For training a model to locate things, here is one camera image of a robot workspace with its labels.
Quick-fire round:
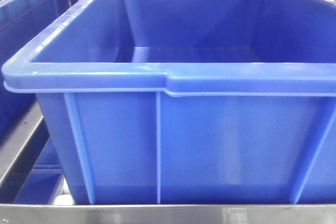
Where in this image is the large blue plastic bin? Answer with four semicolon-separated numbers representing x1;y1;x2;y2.
2;0;335;205

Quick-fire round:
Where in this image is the neighbouring blue bin left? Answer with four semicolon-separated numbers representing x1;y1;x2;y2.
0;0;79;141

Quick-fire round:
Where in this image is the stainless steel shelf rail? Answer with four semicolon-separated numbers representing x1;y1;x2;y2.
1;204;335;223

